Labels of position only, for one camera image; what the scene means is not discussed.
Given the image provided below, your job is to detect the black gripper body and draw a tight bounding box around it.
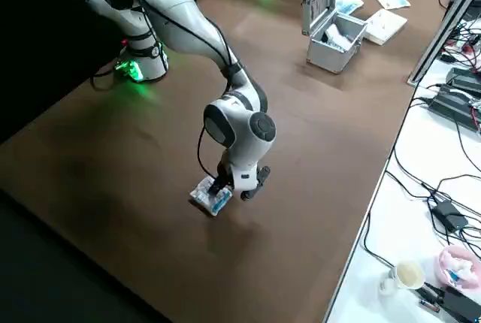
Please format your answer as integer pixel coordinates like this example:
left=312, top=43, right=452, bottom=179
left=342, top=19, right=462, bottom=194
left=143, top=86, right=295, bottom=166
left=255, top=165, right=271, bottom=187

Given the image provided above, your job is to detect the white blue bandage packet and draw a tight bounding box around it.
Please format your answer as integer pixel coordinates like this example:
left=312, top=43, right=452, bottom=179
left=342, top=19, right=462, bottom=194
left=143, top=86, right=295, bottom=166
left=189, top=176, right=233, bottom=217

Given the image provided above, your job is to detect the silver aluminium first-aid case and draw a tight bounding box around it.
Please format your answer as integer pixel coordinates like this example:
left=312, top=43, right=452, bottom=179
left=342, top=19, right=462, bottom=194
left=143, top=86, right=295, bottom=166
left=301, top=0, right=368, bottom=74

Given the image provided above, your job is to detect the small white gauze packet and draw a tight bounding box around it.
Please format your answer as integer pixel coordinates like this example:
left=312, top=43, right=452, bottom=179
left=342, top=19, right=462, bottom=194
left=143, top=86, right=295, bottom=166
left=330, top=24, right=355, bottom=50

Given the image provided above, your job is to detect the white plastic partition tray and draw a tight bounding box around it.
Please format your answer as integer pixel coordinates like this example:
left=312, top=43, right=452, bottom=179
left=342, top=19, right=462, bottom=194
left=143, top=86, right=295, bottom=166
left=363, top=8, right=409, bottom=47

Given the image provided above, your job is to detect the white cup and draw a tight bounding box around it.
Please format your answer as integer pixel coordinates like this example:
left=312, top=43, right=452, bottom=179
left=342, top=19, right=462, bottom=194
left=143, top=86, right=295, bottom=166
left=378, top=260, right=426, bottom=296

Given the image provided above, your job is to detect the black power brick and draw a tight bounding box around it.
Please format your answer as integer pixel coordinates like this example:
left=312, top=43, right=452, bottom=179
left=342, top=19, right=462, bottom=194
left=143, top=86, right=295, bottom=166
left=431, top=198, right=469, bottom=232

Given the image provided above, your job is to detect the blue white mask packet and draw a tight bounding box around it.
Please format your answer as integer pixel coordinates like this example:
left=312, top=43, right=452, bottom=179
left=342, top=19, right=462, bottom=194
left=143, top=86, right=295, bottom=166
left=334, top=0, right=365, bottom=16

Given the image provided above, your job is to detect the pink bowl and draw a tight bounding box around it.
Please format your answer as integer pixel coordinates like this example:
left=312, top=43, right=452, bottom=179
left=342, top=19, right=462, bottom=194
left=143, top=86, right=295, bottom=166
left=437, top=245, right=481, bottom=292

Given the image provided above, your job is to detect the black flat device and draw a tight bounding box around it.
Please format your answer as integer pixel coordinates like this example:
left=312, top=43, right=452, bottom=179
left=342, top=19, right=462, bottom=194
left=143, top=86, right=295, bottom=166
left=437, top=285, right=481, bottom=323

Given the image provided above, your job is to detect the arm cable with connector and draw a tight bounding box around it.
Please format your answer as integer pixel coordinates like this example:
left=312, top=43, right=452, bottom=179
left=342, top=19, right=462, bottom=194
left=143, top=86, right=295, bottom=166
left=195, top=123, right=219, bottom=180

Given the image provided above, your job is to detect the black base cable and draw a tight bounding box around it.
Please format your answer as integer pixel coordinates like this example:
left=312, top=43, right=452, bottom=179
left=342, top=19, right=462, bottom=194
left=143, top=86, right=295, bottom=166
left=89, top=63, right=127, bottom=92

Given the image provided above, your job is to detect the aluminium frame post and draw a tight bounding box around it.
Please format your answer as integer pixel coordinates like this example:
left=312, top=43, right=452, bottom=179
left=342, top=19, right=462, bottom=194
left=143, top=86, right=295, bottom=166
left=405, top=0, right=481, bottom=86

